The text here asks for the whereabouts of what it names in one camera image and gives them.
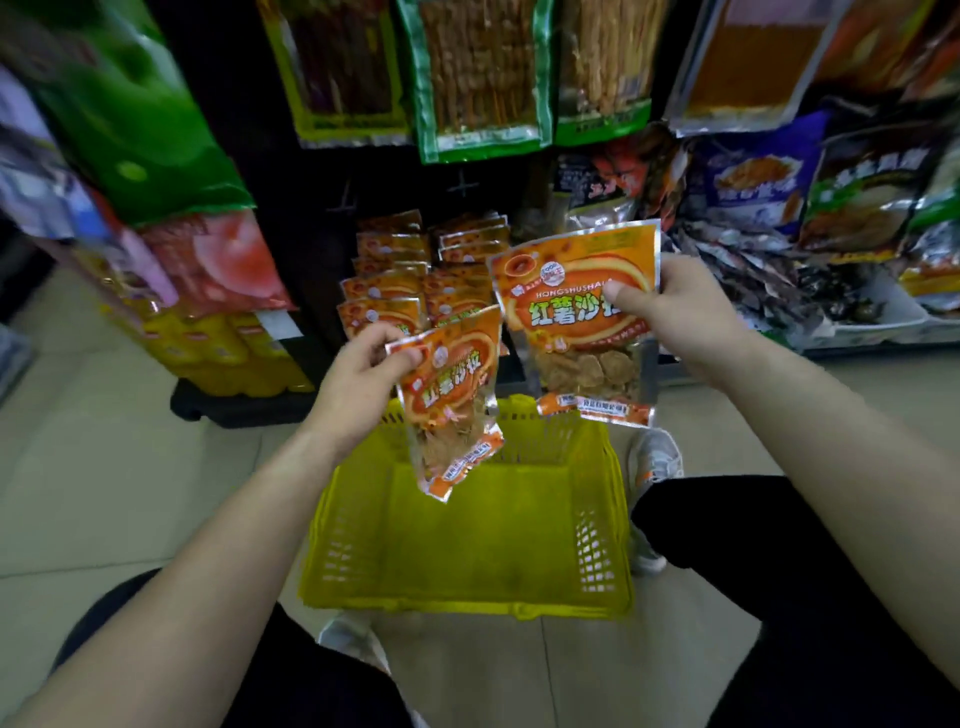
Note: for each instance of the person's right hand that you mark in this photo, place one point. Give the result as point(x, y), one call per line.
point(690, 315)

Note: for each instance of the person's left hand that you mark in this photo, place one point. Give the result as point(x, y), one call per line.
point(360, 390)

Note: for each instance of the yellow plastic shopping basket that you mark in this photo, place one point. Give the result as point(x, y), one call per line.
point(480, 540)

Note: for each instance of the person's right forearm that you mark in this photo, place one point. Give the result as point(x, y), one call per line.
point(855, 465)

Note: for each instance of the person's left forearm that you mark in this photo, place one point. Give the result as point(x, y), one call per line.
point(187, 585)

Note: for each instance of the person's white right shoe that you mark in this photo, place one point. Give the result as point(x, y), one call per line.
point(660, 457)

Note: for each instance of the person's white shoe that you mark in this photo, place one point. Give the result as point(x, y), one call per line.
point(660, 457)
point(349, 637)

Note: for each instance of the blue printed snack bag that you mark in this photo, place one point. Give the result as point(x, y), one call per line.
point(750, 180)

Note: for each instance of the green vegetable snack packet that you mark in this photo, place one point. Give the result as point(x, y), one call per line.
point(862, 202)

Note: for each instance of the person's white left shoe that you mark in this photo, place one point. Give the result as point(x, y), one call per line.
point(349, 637)

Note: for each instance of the green stick snack packet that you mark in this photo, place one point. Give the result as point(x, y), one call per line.
point(607, 67)

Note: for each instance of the person's black trousers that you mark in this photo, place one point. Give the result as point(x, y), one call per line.
point(787, 585)

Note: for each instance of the pile of small white packets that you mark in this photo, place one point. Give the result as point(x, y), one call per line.
point(750, 285)

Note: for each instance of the white price card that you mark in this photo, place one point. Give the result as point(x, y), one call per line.
point(279, 325)

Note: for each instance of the black base plinth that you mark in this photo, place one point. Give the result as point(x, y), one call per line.
point(240, 409)

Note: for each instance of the hanging yellow red-label packets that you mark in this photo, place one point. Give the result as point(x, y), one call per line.
point(210, 352)

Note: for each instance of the metal peg hook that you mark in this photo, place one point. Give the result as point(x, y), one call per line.
point(343, 206)
point(463, 185)

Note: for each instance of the pink peach print bag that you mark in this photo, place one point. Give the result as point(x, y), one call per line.
point(225, 262)

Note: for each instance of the translucent plastic tray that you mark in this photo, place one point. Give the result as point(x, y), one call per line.
point(892, 319)

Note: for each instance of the brown clear flat packet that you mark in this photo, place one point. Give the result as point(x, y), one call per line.
point(750, 67)

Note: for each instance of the green-bordered skewer packet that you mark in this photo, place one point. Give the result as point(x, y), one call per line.
point(480, 82)

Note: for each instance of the yellow-edged dark stick packet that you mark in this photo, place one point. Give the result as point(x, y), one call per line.
point(337, 75)

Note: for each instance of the green apple print bag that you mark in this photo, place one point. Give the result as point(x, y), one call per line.
point(142, 135)

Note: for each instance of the white printed sack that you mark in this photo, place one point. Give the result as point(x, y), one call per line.
point(13, 360)

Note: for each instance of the cartoon print packet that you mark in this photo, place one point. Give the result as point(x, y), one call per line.
point(37, 180)

